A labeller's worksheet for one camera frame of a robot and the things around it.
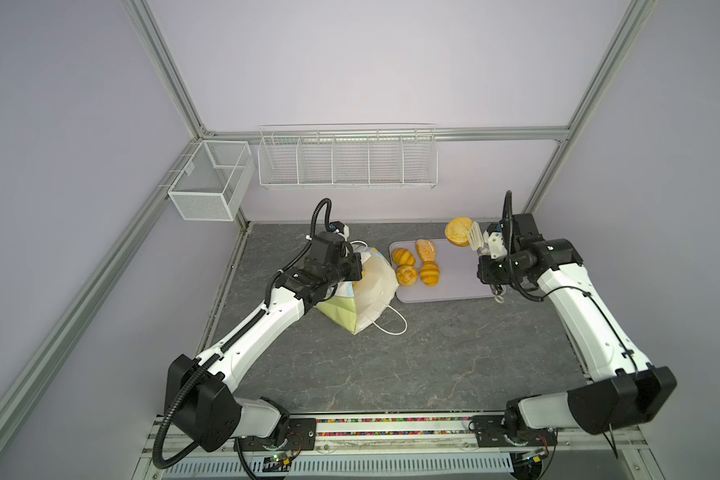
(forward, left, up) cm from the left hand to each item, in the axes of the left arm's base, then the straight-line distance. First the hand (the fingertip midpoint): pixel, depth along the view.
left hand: (361, 263), depth 79 cm
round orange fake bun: (+11, -29, -2) cm, 31 cm away
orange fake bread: (+18, -23, -19) cm, 35 cm away
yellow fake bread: (+8, -15, -20) cm, 26 cm away
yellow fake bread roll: (+16, -15, -20) cm, 30 cm away
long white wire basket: (+40, +2, +6) cm, 41 cm away
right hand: (-5, -33, -1) cm, 33 cm away
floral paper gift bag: (-9, +2, -6) cm, 11 cm away
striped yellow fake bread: (+9, -23, -21) cm, 33 cm away
